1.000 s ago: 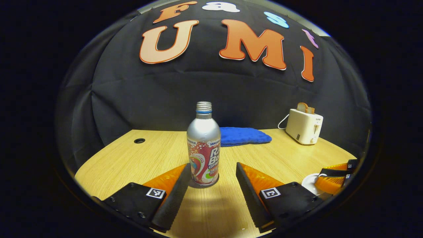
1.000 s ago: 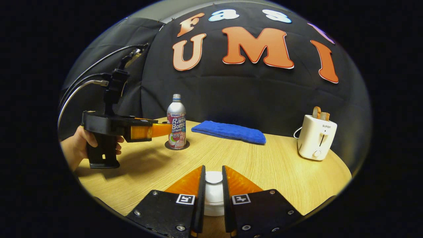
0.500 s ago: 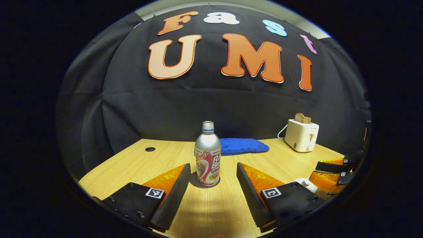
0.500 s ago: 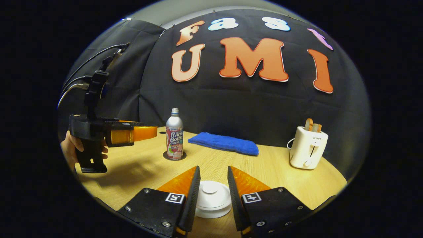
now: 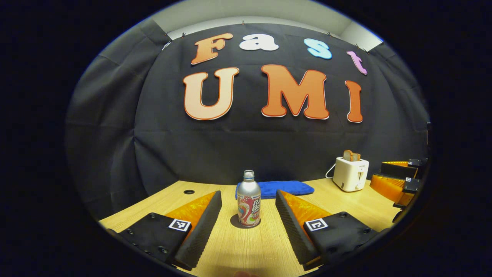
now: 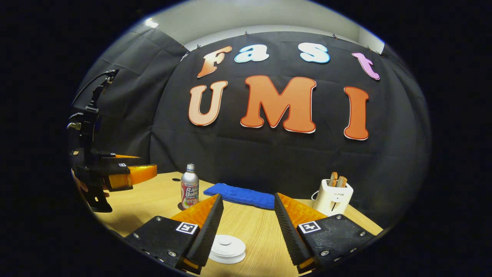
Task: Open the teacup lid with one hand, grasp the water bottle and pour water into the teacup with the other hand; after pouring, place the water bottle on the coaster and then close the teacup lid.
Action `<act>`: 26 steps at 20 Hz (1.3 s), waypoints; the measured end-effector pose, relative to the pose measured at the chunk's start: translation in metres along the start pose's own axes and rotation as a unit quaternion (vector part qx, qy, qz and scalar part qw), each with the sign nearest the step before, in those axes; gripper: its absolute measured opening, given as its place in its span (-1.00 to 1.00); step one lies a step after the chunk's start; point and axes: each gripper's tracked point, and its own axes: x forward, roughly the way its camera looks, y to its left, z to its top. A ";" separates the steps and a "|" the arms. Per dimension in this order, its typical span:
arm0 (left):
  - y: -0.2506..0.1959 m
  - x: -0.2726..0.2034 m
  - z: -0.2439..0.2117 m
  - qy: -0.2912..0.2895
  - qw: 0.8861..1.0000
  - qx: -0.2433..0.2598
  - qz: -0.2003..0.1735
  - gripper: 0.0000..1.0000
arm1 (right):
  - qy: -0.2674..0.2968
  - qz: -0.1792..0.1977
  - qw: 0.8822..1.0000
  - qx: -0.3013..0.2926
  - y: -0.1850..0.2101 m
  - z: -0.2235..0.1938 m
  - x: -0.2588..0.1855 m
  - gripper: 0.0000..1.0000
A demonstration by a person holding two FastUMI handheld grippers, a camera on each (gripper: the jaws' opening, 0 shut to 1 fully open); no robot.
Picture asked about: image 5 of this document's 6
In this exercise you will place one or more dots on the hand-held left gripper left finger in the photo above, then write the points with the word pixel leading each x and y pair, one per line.
pixel 203 231

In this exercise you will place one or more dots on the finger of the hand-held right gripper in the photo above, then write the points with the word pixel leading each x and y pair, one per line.
pixel 413 185
pixel 396 170

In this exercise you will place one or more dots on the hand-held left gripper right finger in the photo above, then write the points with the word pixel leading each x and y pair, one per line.
pixel 294 231

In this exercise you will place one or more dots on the dark round coaster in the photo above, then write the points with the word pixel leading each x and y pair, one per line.
pixel 233 222

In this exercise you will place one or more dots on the silver water bottle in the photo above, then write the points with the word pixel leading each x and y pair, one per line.
pixel 248 196

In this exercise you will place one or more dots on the toast slice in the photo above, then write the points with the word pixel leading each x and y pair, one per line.
pixel 357 157
pixel 348 156

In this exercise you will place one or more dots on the black table grommet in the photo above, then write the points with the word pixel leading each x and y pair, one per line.
pixel 188 191

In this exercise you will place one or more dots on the blue towel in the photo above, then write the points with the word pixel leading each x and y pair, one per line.
pixel 284 188

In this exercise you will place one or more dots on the white toaster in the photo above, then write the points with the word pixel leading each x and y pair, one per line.
pixel 349 175

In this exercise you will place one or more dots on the black backdrop cloth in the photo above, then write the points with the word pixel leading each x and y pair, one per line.
pixel 246 146

